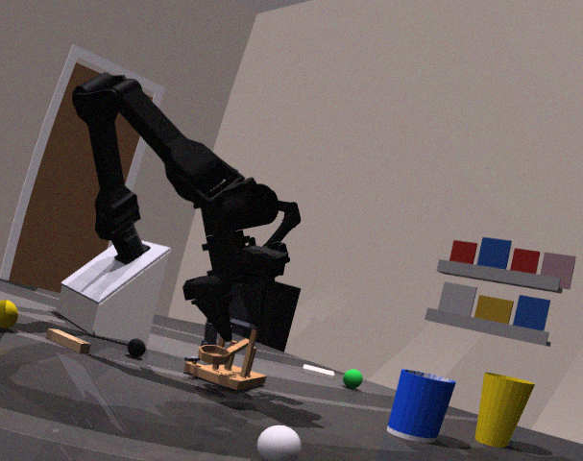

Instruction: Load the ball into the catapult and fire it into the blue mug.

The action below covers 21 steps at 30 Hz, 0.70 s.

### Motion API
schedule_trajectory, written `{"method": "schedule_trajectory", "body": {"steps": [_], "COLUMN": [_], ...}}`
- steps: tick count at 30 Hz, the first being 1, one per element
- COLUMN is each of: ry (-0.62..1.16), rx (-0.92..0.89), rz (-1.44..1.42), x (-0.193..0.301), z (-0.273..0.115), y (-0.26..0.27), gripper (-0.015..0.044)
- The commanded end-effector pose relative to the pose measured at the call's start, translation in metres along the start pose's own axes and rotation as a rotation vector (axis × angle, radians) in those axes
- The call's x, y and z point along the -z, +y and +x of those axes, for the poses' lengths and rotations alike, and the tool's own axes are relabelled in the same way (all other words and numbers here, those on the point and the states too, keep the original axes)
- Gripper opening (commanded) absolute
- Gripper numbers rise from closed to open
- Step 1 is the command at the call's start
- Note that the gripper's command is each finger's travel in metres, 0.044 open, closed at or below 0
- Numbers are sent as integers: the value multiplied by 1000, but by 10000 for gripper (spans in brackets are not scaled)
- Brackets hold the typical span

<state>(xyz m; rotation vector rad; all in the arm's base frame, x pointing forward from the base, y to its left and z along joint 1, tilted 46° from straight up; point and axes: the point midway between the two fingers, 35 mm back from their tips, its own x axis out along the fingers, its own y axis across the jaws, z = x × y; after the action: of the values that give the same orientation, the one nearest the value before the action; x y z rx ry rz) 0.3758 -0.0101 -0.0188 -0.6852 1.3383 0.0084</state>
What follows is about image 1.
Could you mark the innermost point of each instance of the green ball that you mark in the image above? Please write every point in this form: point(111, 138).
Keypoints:
point(352, 378)

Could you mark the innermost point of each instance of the blue cup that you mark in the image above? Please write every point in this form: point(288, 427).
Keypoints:
point(420, 405)

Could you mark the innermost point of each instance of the yellow ball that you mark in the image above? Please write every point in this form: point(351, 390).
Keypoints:
point(8, 314)

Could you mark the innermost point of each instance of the tan rectangular block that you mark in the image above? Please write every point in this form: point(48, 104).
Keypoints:
point(68, 340)

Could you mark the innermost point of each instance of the olive yellow tapered cup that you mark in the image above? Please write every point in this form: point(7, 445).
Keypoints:
point(503, 399)

